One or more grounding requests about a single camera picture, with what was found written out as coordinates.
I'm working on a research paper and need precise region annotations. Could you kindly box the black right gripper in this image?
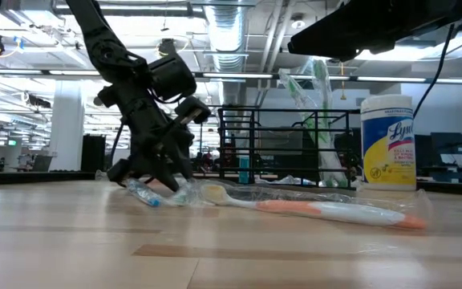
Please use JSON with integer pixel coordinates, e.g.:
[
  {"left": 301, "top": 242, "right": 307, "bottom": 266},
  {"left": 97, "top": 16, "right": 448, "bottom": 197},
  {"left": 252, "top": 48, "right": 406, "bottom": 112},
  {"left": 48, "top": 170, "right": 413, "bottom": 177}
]
[{"left": 288, "top": 0, "right": 452, "bottom": 63}]

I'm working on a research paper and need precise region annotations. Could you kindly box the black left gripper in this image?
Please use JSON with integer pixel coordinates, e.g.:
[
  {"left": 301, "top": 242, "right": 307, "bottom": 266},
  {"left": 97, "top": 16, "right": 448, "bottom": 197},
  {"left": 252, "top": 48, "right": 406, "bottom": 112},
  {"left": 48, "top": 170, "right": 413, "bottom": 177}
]
[{"left": 106, "top": 95, "right": 213, "bottom": 193}]

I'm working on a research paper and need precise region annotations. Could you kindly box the teal toothbrush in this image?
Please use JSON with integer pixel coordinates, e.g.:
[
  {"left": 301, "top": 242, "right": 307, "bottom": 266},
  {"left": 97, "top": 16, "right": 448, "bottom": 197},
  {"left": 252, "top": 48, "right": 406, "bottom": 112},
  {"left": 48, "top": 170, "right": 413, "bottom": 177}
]
[{"left": 162, "top": 178, "right": 202, "bottom": 208}]

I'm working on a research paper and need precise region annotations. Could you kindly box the blue toothbrush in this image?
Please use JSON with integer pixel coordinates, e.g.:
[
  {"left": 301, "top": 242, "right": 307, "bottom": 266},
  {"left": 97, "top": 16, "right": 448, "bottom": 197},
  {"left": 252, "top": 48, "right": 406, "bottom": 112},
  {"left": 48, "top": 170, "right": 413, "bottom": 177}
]
[
  {"left": 261, "top": 174, "right": 316, "bottom": 187},
  {"left": 125, "top": 178, "right": 163, "bottom": 209}
]

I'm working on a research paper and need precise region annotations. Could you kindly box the green toothbrush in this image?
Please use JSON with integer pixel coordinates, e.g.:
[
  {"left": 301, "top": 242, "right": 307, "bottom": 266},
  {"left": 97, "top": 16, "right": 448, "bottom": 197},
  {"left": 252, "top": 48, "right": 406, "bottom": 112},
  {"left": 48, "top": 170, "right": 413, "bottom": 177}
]
[
  {"left": 277, "top": 67, "right": 332, "bottom": 161},
  {"left": 309, "top": 55, "right": 351, "bottom": 189}
]

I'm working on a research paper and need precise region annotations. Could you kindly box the black wire caddy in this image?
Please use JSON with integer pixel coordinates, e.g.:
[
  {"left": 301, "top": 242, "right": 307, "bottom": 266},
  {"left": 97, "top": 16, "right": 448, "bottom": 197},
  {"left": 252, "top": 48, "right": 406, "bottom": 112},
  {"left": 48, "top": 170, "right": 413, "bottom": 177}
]
[{"left": 217, "top": 105, "right": 354, "bottom": 190}]

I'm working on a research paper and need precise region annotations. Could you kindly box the white ceiling sensor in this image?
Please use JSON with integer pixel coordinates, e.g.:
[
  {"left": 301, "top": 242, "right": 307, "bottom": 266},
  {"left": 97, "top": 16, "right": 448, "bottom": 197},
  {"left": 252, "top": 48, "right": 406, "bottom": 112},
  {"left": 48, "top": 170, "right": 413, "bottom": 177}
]
[{"left": 290, "top": 13, "right": 307, "bottom": 30}]

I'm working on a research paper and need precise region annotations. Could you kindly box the person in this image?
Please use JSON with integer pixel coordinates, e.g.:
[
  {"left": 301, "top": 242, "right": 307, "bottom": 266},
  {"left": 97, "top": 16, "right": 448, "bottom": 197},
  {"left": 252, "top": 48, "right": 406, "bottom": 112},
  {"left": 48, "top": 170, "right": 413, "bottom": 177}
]
[{"left": 214, "top": 142, "right": 240, "bottom": 173}]

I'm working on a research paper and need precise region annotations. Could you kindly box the grey computer monitor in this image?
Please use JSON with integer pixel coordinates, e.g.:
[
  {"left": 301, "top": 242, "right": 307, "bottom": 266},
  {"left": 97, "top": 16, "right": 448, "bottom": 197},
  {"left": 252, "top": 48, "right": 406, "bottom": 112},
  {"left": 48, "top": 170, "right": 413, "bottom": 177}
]
[{"left": 254, "top": 128, "right": 305, "bottom": 157}]

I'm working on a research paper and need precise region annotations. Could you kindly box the Lysol wipes canister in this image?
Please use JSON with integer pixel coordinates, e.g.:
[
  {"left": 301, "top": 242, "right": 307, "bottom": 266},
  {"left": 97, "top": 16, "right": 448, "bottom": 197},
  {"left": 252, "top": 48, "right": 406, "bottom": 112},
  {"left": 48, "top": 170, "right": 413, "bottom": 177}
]
[{"left": 359, "top": 94, "right": 417, "bottom": 192}]

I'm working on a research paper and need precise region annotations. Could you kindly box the grey laptop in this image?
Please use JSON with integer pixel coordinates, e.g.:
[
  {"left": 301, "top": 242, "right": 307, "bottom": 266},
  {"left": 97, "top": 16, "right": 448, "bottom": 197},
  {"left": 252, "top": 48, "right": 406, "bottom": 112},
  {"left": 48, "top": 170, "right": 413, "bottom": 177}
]
[{"left": 32, "top": 155, "right": 55, "bottom": 173}]

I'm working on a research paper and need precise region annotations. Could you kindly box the long ceiling light strip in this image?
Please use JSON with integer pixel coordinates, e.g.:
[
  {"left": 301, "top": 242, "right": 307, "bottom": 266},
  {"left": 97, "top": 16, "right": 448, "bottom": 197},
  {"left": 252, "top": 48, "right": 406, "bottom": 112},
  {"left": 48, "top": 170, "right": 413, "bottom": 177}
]
[{"left": 0, "top": 67, "right": 462, "bottom": 85}]

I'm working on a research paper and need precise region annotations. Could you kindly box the black computer monitor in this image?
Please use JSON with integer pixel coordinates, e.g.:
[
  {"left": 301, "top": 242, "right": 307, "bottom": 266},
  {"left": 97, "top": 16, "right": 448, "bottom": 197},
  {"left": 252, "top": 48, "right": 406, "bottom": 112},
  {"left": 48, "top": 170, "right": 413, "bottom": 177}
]
[{"left": 430, "top": 132, "right": 462, "bottom": 157}]

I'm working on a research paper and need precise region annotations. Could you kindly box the yellow hanging cord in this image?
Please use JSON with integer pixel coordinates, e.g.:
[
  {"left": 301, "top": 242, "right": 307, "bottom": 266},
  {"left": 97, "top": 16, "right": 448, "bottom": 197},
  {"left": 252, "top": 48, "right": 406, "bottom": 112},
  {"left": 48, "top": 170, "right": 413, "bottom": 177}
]
[{"left": 338, "top": 59, "right": 347, "bottom": 101}]

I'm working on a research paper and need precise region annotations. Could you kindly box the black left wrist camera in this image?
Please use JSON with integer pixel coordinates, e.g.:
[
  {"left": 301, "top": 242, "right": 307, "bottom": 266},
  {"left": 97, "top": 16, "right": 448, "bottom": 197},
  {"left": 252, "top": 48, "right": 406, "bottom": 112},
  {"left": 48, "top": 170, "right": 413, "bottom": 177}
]
[{"left": 147, "top": 51, "right": 198, "bottom": 102}]

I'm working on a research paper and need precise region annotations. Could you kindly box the long black right arm cable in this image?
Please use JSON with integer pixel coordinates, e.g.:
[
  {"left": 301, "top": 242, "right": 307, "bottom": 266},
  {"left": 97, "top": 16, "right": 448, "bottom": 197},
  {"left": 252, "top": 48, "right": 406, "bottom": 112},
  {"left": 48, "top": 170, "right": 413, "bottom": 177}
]
[{"left": 413, "top": 22, "right": 456, "bottom": 118}]

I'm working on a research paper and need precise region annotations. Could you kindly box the silver ceiling air duct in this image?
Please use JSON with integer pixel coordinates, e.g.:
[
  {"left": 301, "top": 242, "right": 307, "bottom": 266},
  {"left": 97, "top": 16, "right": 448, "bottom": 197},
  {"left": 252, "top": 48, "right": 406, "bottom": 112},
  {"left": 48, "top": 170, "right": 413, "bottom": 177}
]
[{"left": 205, "top": 3, "right": 249, "bottom": 73}]

